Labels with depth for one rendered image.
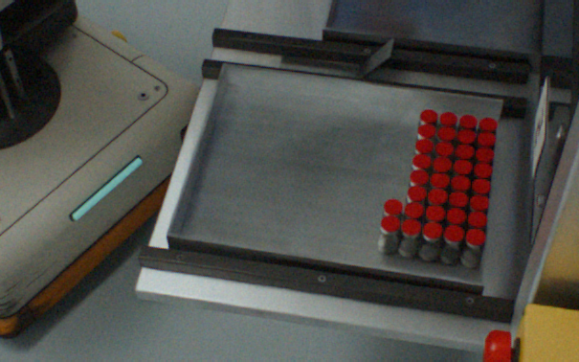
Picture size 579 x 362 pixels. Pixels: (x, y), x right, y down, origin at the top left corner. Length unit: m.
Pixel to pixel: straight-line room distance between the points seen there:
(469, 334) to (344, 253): 0.16
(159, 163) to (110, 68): 0.23
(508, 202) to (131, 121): 1.06
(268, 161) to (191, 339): 0.93
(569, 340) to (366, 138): 0.41
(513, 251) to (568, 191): 0.32
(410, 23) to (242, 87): 0.24
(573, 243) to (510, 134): 0.37
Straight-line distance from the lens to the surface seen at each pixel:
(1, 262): 1.91
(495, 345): 0.91
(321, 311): 1.06
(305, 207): 1.14
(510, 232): 1.14
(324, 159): 1.18
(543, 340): 0.90
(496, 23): 1.35
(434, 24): 1.34
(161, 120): 2.05
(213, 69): 1.26
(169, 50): 2.56
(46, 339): 2.12
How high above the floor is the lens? 1.80
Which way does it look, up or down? 53 degrees down
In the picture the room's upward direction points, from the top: 2 degrees counter-clockwise
